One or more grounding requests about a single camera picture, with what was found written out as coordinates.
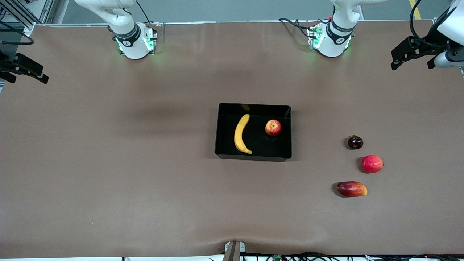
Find brown table mat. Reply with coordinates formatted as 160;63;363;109
0;20;464;258

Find dark purple mangosteen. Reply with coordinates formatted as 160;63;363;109
347;135;364;150

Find black plastic box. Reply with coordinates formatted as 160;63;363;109
215;103;293;162

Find aluminium frame profile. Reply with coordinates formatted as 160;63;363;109
0;0;55;35

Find red peach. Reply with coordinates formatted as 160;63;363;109
361;155;384;173

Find black base power cable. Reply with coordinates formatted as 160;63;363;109
135;0;166;38
278;17;314;38

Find red yellow mango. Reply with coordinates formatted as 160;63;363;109
337;181;368;198

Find thin black cable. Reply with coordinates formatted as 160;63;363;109
239;252;328;261
362;254;464;261

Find silver table edge rail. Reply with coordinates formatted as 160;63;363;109
24;20;437;28

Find metal table clamp bracket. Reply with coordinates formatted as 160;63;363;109
223;240;246;261

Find yellow banana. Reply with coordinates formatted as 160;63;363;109
234;114;253;155

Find small red yellow apple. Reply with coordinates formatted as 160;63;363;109
265;119;282;136

